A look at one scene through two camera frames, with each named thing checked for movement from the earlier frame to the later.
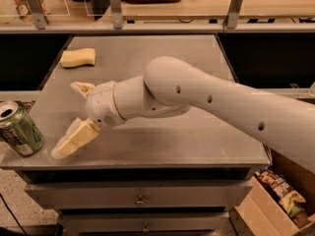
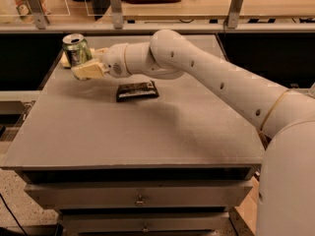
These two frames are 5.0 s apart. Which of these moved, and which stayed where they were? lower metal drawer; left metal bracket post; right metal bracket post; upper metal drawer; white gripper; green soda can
Moved: white gripper; green soda can
Stayed: upper metal drawer; left metal bracket post; lower metal drawer; right metal bracket post
